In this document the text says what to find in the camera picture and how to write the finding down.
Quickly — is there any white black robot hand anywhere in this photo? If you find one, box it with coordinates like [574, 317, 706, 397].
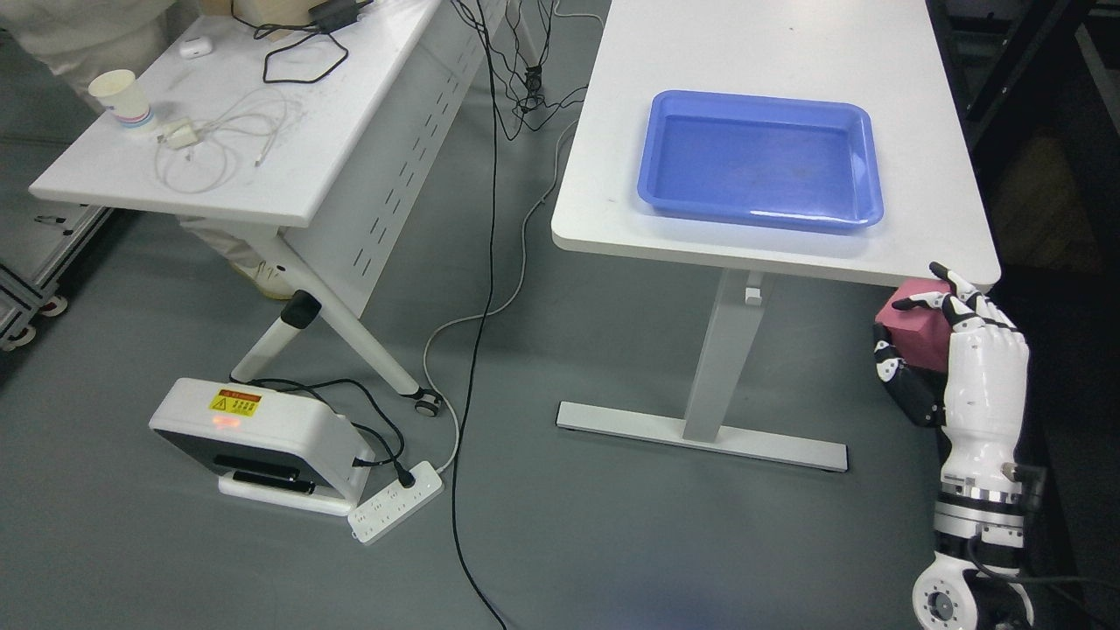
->
[872, 262, 1032, 495]

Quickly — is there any pink block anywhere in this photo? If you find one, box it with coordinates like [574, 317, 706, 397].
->
[875, 278, 951, 374]

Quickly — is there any blue plastic tray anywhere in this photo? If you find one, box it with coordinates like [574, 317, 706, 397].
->
[636, 89, 885, 233]

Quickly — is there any white standing desk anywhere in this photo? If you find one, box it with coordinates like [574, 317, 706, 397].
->
[551, 1, 1001, 472]

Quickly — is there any white floor power strip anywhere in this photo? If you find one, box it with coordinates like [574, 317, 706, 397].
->
[347, 461, 444, 545]

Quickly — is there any white box device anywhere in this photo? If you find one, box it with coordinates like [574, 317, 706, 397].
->
[149, 378, 375, 517]

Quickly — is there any white folding table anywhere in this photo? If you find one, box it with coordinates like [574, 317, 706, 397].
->
[31, 1, 484, 417]

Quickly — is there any white earbuds case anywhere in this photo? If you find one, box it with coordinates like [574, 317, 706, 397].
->
[178, 36, 214, 61]

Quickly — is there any paper cup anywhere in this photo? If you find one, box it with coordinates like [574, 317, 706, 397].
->
[87, 70, 158, 132]

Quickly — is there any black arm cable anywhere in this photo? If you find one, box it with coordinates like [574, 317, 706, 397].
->
[962, 464, 1120, 630]

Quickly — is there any long black cable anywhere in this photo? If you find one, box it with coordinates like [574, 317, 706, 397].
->
[451, 0, 561, 630]

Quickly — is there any white charger with cable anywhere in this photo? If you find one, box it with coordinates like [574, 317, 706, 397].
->
[151, 87, 304, 195]

